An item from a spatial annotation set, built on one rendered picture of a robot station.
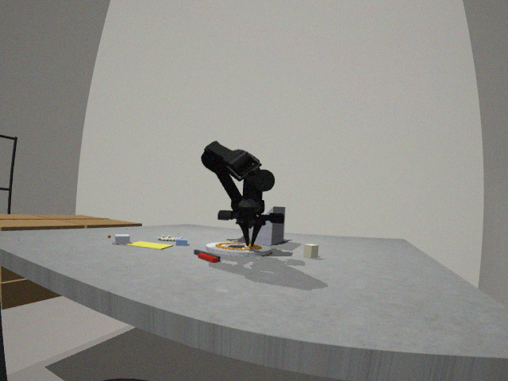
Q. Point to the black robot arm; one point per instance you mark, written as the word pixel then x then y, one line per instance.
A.
pixel 240 165

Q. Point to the yellow flat rectangular sheet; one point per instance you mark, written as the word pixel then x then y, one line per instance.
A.
pixel 142 244

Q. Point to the cream cube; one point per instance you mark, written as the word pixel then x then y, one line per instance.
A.
pixel 310 250

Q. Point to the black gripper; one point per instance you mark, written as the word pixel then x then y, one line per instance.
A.
pixel 226 215

